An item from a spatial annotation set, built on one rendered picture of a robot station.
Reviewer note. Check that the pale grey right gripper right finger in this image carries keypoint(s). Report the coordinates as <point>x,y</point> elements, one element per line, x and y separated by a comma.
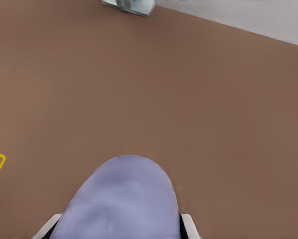
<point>189,226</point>

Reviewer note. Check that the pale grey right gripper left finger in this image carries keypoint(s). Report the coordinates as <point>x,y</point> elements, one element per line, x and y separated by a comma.
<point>46,227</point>

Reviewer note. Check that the lavender rounded object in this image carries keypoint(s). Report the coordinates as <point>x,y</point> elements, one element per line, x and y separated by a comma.
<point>124,199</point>

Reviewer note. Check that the silver frame post foot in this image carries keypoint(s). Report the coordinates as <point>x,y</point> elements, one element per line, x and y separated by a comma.
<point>129,5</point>

